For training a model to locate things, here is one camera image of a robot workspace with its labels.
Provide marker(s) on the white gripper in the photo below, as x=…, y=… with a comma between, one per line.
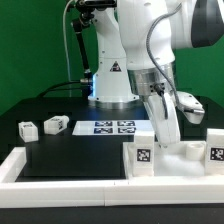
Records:
x=164, y=119

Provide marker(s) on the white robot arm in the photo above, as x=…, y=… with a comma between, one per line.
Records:
x=136, y=40

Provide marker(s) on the white U-shaped obstacle fence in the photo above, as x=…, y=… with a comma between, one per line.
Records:
x=155, y=190

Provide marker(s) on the white square tabletop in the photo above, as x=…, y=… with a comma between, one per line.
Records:
x=183, y=159

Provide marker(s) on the white sheet with AprilTags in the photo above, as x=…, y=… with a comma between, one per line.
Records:
x=111, y=127

